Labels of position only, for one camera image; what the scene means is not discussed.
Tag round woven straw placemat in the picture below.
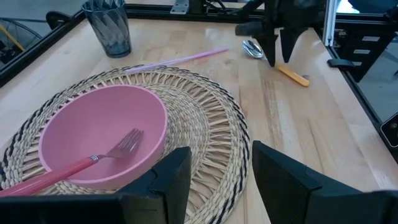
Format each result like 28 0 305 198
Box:
0 64 251 224

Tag spoon with orange handle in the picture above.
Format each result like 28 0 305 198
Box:
242 39 311 88

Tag pink drinking straw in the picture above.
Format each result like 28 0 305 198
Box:
124 47 230 74

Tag black aluminium table frame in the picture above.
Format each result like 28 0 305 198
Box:
0 0 398 162

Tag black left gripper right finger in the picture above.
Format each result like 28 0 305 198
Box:
251 140 352 224

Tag silver arm base bracket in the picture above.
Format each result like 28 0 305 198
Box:
170 0 190 15

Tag black drawer unit white labels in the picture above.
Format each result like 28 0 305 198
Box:
337 29 397 82

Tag grey faceted plastic tumbler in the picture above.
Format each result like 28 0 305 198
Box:
81 0 132 59

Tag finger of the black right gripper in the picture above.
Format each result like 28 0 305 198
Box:
279 27 308 63
254 30 279 68

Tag silver strut plate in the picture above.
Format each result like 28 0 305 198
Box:
322 0 339 47

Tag black frame clamp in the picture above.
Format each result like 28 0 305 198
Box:
326 58 356 69
45 11 73 31

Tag black floor fan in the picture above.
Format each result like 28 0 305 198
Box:
0 17 43 68

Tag pink bowl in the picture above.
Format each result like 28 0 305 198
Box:
37 84 169 191

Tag yellow hanging cable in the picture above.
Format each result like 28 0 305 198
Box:
0 24 25 52

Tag fork with red handle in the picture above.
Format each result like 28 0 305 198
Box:
0 128 145 198

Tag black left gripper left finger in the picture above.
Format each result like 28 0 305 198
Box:
118 146 193 224

